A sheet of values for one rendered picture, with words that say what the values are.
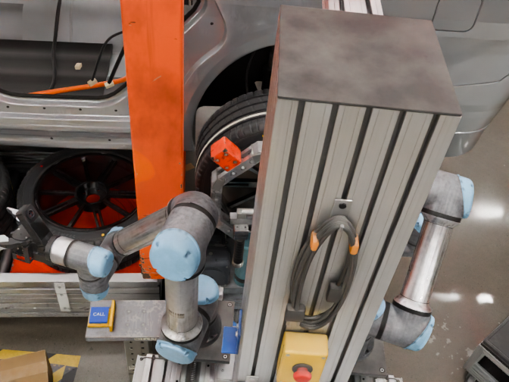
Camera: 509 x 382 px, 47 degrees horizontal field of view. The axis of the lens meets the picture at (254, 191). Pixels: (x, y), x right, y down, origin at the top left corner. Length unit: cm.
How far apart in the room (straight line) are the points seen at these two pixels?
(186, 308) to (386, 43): 89
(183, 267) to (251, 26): 114
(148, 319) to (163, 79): 105
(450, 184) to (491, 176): 231
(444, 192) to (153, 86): 89
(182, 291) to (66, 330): 153
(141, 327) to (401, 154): 170
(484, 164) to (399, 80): 330
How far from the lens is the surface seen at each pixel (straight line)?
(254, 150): 208
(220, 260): 262
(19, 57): 315
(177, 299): 151
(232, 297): 282
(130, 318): 241
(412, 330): 181
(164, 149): 189
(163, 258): 135
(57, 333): 295
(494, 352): 277
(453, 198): 176
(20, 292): 273
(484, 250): 358
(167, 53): 168
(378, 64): 88
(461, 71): 254
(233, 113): 221
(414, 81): 86
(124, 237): 166
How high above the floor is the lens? 248
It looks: 45 degrees down
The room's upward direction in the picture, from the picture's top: 7 degrees clockwise
